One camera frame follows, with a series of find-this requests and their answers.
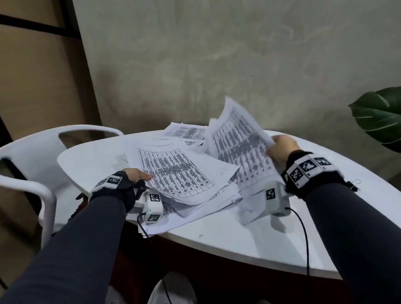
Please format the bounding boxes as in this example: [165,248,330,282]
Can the person's right forearm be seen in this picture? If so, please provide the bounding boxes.
[305,182,401,304]

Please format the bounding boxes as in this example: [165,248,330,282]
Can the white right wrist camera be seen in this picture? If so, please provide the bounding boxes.
[264,184,292,218]

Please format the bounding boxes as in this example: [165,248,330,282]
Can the green plant leaf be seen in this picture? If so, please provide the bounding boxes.
[348,86,401,153]

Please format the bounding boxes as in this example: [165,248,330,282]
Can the black left camera cable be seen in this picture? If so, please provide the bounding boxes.
[137,212,173,304]

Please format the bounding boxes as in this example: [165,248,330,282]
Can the person's left hand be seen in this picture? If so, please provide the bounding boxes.
[94,168,153,213]

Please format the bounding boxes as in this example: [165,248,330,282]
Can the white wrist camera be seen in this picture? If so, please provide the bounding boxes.
[264,184,292,218]
[142,190,164,225]

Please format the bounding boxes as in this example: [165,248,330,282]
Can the left wrist marker band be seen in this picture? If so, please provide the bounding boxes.
[92,175,123,192]

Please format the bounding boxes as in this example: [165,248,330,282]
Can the right wrist marker band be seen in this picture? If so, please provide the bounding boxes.
[281,150,349,201]

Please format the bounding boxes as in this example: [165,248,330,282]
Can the white plastic chair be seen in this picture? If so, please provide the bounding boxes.
[0,125,124,248]

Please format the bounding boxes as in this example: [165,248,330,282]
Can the black camera cable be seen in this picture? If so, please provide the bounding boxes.
[137,212,173,304]
[283,207,311,277]

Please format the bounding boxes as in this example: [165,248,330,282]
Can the person's left forearm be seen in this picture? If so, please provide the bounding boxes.
[0,194,126,304]

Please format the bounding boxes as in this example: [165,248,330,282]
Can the printed table paper sheet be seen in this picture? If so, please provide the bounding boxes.
[124,140,241,206]

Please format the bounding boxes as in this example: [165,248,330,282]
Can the curled printed paper sheet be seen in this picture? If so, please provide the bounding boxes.
[205,96,284,189]

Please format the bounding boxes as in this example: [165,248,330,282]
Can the pile of printed papers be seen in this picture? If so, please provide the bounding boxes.
[137,122,284,237]

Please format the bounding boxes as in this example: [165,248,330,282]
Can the black right camera cable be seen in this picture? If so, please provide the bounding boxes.
[283,207,311,277]

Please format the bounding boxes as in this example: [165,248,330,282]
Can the white shoe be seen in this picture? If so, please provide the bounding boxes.
[147,271,198,304]

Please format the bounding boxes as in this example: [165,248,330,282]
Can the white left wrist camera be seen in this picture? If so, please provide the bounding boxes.
[142,190,164,225]

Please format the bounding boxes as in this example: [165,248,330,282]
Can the wrist marker band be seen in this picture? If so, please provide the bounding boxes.
[281,150,349,201]
[92,175,123,192]

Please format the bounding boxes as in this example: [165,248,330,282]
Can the black wall frame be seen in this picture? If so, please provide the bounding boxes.
[0,0,82,41]

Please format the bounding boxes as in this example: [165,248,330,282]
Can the person's right hand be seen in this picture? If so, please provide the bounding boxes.
[266,135,301,171]

